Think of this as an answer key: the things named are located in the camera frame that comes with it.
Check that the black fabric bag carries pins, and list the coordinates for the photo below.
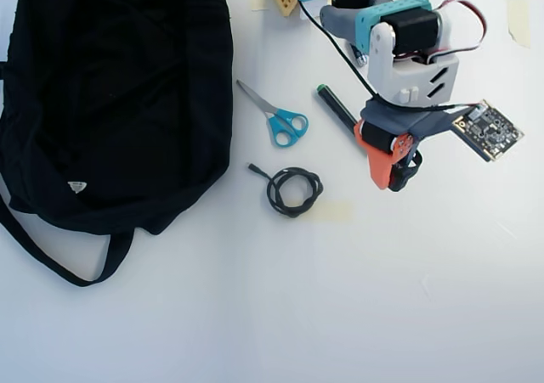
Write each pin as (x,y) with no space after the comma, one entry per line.
(119,103)

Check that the white and teal robot arm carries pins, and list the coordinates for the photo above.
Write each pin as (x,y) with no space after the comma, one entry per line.
(408,73)

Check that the black marker green cap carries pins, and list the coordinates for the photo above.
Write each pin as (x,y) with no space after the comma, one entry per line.
(333,103)

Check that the grey gripper black servo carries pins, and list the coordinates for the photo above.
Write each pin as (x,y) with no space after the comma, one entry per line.
(376,137)

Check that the bare camera circuit board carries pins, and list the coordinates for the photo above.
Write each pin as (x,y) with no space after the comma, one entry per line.
(489,130)

